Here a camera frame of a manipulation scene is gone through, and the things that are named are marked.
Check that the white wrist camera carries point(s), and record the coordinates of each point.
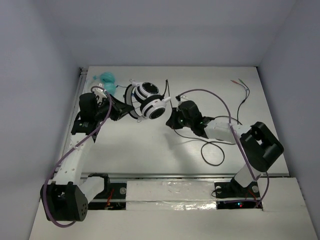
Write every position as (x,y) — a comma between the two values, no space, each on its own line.
(99,92)
(181,99)

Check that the white foil-covered block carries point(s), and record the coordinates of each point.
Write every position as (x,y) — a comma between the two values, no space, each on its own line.
(170,195)

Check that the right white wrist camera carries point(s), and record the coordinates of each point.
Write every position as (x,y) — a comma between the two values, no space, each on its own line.
(181,99)

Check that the teal white headphones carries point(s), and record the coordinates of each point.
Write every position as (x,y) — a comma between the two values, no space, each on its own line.
(106,80)

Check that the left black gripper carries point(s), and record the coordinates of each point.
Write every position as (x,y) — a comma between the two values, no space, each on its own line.
(117,108)

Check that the white black headphones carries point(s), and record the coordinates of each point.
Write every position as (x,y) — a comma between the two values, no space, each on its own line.
(152,103)

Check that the aluminium rail front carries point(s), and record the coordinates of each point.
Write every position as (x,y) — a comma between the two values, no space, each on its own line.
(139,176)

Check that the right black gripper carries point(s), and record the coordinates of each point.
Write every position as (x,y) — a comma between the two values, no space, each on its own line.
(172,122)

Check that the aluminium rail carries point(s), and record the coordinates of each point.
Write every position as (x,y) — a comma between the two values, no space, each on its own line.
(139,176)
(83,71)

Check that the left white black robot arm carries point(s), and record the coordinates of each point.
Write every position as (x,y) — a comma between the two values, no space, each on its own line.
(65,197)

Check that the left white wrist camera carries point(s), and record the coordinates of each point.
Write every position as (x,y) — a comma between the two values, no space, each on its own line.
(99,92)

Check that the aluminium rail left side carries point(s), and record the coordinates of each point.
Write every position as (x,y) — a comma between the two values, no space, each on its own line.
(83,71)

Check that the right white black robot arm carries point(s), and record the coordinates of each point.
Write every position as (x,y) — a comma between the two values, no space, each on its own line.
(257,144)

